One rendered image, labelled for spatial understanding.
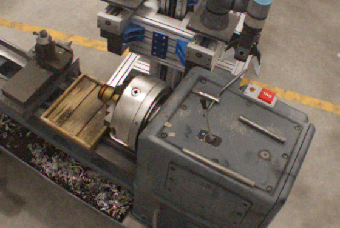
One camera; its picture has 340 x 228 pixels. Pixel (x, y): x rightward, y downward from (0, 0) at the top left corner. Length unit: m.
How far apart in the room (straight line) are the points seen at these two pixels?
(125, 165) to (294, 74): 2.21
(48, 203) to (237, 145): 1.58
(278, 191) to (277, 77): 2.26
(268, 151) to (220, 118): 0.22
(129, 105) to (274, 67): 2.27
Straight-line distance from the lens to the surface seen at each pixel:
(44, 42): 2.10
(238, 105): 1.72
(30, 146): 2.38
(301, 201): 3.09
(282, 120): 1.73
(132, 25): 2.33
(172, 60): 2.39
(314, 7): 4.73
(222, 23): 2.16
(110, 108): 1.84
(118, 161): 1.97
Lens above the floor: 2.54
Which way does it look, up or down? 50 degrees down
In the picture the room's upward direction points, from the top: 9 degrees clockwise
